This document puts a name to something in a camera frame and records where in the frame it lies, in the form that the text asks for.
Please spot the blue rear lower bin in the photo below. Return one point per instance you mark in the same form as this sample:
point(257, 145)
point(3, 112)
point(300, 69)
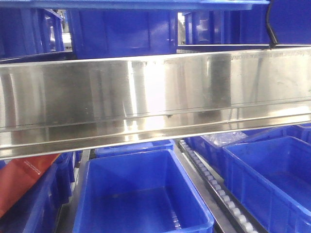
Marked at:
point(134, 148)

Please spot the steel divider rail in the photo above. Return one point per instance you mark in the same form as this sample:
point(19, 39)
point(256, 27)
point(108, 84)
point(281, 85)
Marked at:
point(68, 211)

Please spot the blue lower left bin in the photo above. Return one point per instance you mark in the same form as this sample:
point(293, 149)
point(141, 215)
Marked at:
point(37, 210)

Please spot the blue lower middle bin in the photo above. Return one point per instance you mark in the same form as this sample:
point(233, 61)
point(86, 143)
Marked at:
point(145, 192)

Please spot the stainless steel shelf front rail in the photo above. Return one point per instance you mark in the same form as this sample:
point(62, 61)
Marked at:
point(57, 106)

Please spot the large blue upper crate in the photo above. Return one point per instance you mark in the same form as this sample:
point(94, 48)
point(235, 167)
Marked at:
point(122, 28)

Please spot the red cardboard packet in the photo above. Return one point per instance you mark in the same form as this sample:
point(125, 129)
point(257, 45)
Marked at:
point(19, 175)

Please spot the blue upper left bin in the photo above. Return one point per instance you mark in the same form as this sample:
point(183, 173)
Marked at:
point(29, 31)

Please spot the roller track with white rollers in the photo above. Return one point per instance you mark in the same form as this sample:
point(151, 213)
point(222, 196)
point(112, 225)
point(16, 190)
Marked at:
point(230, 216)

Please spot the dark blue upper right bin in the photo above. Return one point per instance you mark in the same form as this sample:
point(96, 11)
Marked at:
point(290, 20)

